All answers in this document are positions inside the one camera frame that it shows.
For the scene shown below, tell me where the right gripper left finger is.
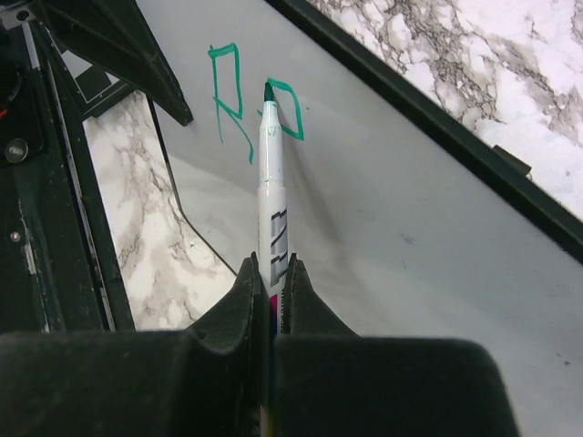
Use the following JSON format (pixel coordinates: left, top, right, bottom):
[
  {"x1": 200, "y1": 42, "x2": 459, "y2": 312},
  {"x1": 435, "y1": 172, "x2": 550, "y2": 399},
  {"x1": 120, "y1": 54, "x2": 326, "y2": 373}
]
[{"x1": 1, "y1": 256, "x2": 262, "y2": 436}]

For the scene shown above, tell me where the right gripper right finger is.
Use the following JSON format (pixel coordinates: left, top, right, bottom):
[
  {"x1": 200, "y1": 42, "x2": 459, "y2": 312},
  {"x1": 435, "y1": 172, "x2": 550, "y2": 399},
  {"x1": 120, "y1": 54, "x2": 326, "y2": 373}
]
[{"x1": 274, "y1": 258, "x2": 519, "y2": 436}]

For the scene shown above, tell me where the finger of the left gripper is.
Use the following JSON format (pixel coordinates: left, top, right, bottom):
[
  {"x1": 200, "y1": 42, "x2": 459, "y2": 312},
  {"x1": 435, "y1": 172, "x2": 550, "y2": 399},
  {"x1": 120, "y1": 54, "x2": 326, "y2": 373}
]
[{"x1": 38, "y1": 0, "x2": 193, "y2": 127}]

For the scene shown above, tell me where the green whiteboard marker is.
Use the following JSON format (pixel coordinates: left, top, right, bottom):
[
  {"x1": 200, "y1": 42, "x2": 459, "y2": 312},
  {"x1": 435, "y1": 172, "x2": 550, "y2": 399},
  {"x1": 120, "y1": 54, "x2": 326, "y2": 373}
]
[{"x1": 255, "y1": 81, "x2": 292, "y2": 437}]

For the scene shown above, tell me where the black framed whiteboard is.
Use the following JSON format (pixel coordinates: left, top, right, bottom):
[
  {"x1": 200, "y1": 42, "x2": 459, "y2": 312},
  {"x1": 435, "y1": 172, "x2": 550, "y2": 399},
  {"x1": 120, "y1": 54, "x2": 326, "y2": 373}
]
[{"x1": 139, "y1": 1, "x2": 582, "y2": 436}]

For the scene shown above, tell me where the black white checkerboard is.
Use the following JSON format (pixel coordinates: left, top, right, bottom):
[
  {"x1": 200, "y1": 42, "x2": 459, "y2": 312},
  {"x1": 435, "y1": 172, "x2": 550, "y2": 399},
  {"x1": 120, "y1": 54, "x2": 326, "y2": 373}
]
[{"x1": 41, "y1": 26, "x2": 135, "y2": 120}]

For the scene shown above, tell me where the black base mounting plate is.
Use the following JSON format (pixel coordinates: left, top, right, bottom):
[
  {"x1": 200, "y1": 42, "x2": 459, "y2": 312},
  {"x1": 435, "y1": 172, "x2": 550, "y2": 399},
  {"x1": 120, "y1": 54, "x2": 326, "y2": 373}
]
[{"x1": 1, "y1": 1, "x2": 134, "y2": 332}]

